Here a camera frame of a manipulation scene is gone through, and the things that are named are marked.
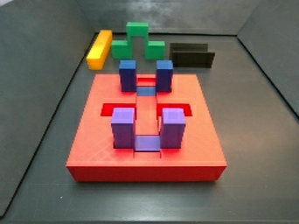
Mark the purple U block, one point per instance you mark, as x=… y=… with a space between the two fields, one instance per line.
x=169 y=139

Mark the yellow rectangular block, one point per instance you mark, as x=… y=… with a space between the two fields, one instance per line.
x=98 y=52

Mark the red base board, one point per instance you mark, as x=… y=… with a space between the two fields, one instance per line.
x=97 y=161

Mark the dark blue U block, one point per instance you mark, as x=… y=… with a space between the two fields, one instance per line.
x=146 y=86

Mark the green arch block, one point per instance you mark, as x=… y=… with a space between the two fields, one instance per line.
x=123 y=47

